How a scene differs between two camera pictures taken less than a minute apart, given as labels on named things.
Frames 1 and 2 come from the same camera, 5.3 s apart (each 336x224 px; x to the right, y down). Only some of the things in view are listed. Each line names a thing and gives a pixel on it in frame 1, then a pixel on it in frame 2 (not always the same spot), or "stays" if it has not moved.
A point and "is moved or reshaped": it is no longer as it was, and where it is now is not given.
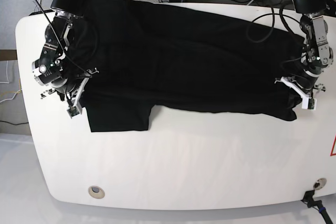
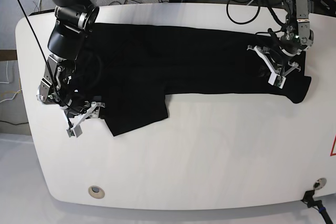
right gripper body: (306, 82) → (280, 59)
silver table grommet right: (319, 183) stays
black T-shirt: (136, 57) is moved or reshaped
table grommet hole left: (96, 192) stays
